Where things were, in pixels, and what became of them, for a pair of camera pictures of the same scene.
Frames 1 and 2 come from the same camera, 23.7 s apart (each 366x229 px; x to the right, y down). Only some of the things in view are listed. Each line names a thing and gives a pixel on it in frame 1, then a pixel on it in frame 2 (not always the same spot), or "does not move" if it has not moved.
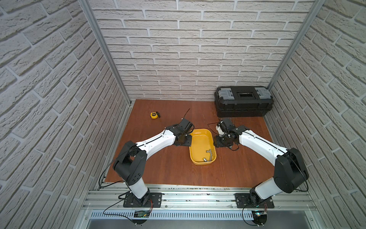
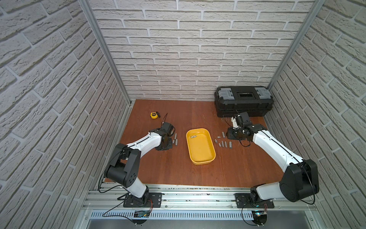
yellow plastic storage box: x=202 y=150 does not move
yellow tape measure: x=155 y=115 does not move
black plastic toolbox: x=243 y=101 does not move
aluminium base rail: x=201 y=202 does not move
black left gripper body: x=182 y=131 to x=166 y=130
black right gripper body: x=222 y=141 to x=235 y=134
